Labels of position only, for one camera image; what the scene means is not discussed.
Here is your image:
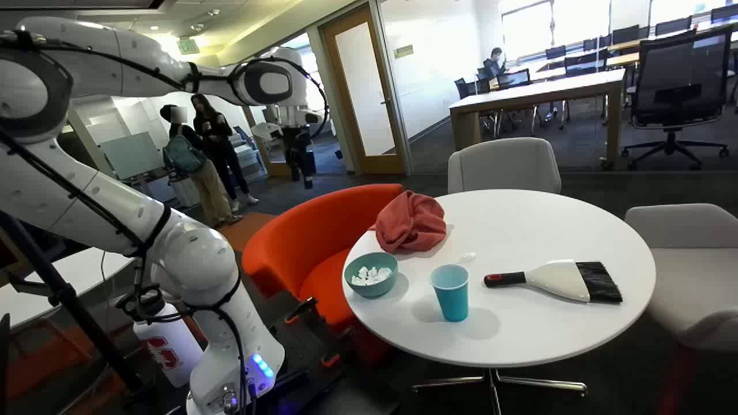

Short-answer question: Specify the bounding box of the person with teal backpack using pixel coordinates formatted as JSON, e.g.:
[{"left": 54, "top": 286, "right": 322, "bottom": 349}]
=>
[{"left": 158, "top": 105, "right": 233, "bottom": 227}]

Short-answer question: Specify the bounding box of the long wooden table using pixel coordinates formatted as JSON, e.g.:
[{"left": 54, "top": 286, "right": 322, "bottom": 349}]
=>
[{"left": 449, "top": 70, "right": 624, "bottom": 169}]

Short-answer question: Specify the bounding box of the grey chair behind table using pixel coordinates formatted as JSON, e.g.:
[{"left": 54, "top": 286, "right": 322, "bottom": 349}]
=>
[{"left": 447, "top": 137, "right": 563, "bottom": 195}]

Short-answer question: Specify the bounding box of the teal bowl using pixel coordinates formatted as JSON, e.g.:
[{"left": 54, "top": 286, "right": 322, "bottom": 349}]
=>
[{"left": 343, "top": 251, "right": 397, "bottom": 300}]

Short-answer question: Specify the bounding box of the seated person far back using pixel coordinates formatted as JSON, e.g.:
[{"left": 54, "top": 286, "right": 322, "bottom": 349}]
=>
[{"left": 478, "top": 47, "right": 506, "bottom": 92}]

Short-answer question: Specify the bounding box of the white dustpan brush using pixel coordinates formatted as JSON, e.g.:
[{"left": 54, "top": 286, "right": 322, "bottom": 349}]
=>
[{"left": 484, "top": 260, "right": 622, "bottom": 304}]

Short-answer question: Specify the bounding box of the red cloth garment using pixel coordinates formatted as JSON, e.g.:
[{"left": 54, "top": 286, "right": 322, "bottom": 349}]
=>
[{"left": 373, "top": 192, "right": 447, "bottom": 255}]

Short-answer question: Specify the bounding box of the person in dark clothes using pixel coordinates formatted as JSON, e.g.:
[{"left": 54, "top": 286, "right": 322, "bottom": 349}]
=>
[{"left": 191, "top": 92, "right": 258, "bottom": 207}]

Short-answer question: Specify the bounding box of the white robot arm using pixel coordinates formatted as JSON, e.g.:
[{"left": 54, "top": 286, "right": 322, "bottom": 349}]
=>
[{"left": 0, "top": 16, "right": 306, "bottom": 415}]

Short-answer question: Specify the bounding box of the black office chair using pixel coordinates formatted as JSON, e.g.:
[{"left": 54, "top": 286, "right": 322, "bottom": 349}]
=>
[{"left": 622, "top": 29, "right": 730, "bottom": 172}]

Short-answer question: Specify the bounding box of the white water bottle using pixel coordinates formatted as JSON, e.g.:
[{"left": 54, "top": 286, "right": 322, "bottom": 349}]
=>
[{"left": 134, "top": 302, "right": 203, "bottom": 387}]

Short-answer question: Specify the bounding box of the orange armchair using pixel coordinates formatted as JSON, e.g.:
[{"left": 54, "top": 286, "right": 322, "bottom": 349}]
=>
[{"left": 240, "top": 184, "right": 404, "bottom": 331}]

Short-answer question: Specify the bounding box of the black tripod pole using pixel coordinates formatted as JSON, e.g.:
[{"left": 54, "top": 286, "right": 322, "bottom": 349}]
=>
[{"left": 0, "top": 212, "right": 145, "bottom": 394}]

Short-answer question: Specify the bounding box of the grey chair at right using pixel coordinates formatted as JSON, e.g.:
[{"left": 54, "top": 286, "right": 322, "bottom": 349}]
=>
[{"left": 624, "top": 204, "right": 738, "bottom": 353}]

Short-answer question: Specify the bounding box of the blue plastic cup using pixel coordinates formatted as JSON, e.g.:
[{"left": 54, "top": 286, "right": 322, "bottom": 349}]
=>
[{"left": 431, "top": 265, "right": 467, "bottom": 323}]

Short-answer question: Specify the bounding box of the small round white table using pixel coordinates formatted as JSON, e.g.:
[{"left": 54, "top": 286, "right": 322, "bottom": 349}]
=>
[{"left": 0, "top": 244, "right": 138, "bottom": 333}]

